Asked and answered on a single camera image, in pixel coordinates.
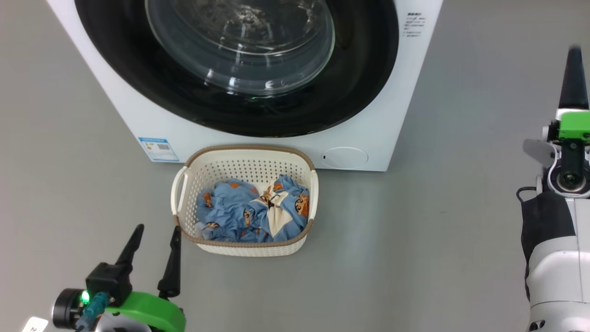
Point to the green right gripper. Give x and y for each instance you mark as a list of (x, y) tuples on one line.
[(574, 127)]

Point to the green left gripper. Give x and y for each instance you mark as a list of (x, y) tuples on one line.
[(152, 311)]

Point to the blue cream cartoon print garment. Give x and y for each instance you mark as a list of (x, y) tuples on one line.
[(286, 212)]

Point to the black glass washing machine door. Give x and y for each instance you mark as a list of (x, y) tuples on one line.
[(115, 83)]

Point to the cream perforated laundry basket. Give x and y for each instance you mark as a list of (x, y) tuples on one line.
[(239, 168)]

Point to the white front-load washing machine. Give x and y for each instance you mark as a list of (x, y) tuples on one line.
[(368, 138)]

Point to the blue white energy label sticker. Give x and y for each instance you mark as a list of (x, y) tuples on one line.
[(159, 149)]

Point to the small white paper tag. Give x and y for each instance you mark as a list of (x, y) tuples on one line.
[(36, 325)]

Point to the round white filter cover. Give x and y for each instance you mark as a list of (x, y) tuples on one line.
[(345, 157)]

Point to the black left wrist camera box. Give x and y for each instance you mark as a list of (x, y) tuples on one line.
[(108, 279)]

